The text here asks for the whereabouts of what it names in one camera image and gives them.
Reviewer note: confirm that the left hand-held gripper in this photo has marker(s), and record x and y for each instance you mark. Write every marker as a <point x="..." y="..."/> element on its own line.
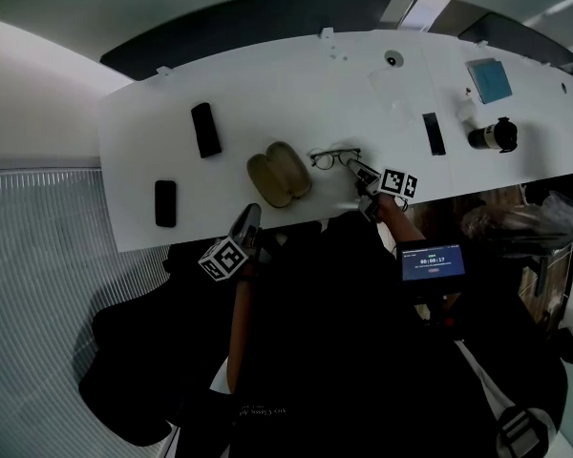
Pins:
<point x="222" y="261"/>

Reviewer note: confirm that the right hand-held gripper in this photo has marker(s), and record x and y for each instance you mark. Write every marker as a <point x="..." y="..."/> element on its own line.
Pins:
<point x="398" y="182"/>

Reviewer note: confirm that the black-framed eyeglasses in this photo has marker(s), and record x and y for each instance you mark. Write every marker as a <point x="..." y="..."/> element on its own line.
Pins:
<point x="335" y="151"/>

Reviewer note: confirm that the tan glasses case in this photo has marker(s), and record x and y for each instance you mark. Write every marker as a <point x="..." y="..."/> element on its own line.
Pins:
<point x="279" y="174"/>

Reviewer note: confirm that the person's right forearm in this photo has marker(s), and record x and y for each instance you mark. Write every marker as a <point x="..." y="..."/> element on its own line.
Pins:
<point x="401" y="222"/>

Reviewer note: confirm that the person's left forearm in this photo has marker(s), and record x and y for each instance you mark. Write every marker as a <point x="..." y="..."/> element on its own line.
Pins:
<point x="239" y="327"/>

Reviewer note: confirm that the black flat rounded case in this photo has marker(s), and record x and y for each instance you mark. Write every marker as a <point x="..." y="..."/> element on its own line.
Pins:
<point x="165" y="203"/>

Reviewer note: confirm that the black oblong hard case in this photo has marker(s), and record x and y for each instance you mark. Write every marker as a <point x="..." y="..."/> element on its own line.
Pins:
<point x="205" y="131"/>

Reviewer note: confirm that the clear plastic bag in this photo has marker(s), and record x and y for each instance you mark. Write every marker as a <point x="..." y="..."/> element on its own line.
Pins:
<point x="391" y="96"/>

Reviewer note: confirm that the black rectangular strip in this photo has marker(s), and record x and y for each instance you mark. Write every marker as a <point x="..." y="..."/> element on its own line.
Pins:
<point x="434" y="134"/>

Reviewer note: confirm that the small blue screen device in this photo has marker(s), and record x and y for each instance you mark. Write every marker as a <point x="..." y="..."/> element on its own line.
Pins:
<point x="433" y="263"/>

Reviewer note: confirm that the small white item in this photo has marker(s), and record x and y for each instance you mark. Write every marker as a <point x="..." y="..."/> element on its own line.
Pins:
<point x="465" y="105"/>

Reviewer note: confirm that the black and cream bottle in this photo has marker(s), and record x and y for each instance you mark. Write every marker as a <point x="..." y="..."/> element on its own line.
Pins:
<point x="492" y="135"/>

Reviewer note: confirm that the white divider clip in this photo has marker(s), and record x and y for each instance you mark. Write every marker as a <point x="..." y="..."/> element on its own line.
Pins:
<point x="481" y="43"/>
<point x="164" y="70"/>
<point x="327" y="32"/>

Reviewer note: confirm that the blue notebook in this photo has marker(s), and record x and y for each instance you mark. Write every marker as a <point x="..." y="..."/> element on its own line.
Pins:
<point x="489" y="80"/>

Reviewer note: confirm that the person's dark clothed torso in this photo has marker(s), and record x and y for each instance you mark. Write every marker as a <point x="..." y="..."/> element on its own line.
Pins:
<point x="339" y="351"/>

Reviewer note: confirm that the crumpled translucent plastic bag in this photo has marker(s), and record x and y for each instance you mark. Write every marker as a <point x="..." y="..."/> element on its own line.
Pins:
<point x="520" y="227"/>

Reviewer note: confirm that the black office chair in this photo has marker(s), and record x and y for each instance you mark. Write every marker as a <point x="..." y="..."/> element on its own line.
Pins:
<point x="133" y="351"/>

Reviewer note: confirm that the long dark divider panel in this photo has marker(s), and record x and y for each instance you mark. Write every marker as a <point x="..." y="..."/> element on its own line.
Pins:
<point x="248" y="27"/>

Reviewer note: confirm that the short dark divider panel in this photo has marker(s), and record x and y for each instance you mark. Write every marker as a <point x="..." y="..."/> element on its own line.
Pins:
<point x="520" y="36"/>

